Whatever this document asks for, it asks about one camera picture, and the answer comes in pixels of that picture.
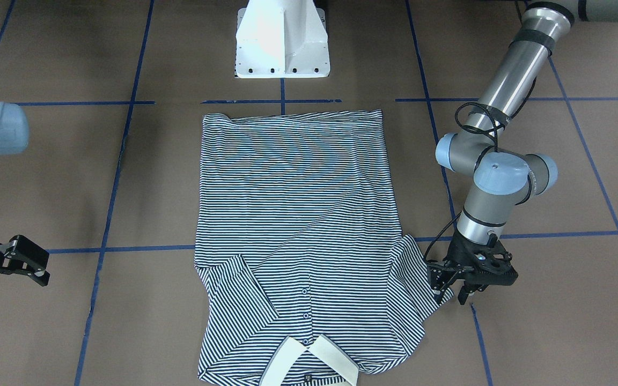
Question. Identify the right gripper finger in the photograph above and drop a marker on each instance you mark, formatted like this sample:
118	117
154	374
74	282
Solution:
39	276
24	250

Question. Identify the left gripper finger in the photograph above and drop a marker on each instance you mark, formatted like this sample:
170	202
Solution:
441	295
464	294

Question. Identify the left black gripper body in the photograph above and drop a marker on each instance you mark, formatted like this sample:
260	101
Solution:
457	254

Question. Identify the blue white striped polo shirt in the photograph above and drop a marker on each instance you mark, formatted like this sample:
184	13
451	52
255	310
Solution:
309	275

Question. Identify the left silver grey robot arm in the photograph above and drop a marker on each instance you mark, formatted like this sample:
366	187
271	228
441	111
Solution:
502	179

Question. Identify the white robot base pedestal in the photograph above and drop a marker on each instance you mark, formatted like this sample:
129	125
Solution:
282	39

